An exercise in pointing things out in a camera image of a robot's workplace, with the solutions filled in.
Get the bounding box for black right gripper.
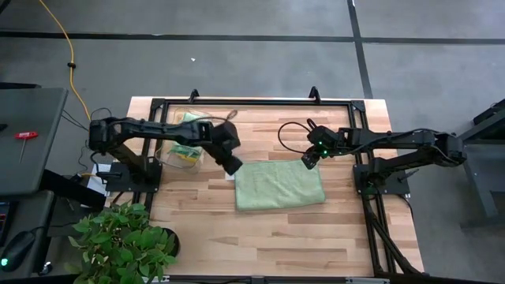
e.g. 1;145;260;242
301;125;350;170

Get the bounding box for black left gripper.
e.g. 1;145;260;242
207;120;244;177

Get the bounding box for green microfiber towel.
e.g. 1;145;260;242
168;111;204;163
234;159;327;212

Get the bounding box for clear plastic bin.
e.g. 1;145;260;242
155;106;217;175

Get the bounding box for black plant pot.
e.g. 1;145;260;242
159;226;181;257

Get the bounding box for white paper sheet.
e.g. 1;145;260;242
85;163;112;197

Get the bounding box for green leafy plant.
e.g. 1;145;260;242
65;201;181;284

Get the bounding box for black desk beam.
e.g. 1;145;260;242
39;169;107;210

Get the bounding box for dark metal side table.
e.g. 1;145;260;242
435;98;505;230

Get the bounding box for grey desk panel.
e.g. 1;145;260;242
0;87;69;197

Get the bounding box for dark low desk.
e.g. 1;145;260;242
0;191;56;279

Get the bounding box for black computer mouse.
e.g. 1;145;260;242
0;231;36;273

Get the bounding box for black keyboard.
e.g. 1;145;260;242
0;201;11;248

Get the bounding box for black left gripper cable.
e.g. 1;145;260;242
189;109;239;124

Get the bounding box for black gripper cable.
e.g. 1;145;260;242
189;109;239;124
277;118;319;155

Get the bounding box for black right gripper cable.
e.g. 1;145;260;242
277;118;319;155

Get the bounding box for black aluminium table frame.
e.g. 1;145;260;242
132;86;425;277

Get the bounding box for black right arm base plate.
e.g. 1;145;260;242
353;163;411;196

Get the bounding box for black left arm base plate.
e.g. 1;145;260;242
104;161;163;193

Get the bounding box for black cable bundle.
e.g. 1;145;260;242
365;195;425;276

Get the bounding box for silver aluminium rail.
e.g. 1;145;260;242
148;275;391;284

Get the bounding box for thin black floor cables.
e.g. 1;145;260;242
61;106;114;174

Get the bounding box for yellow extension cable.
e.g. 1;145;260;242
38;0;92;121

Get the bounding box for red T-handle hex key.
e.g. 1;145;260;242
14;131;39;164

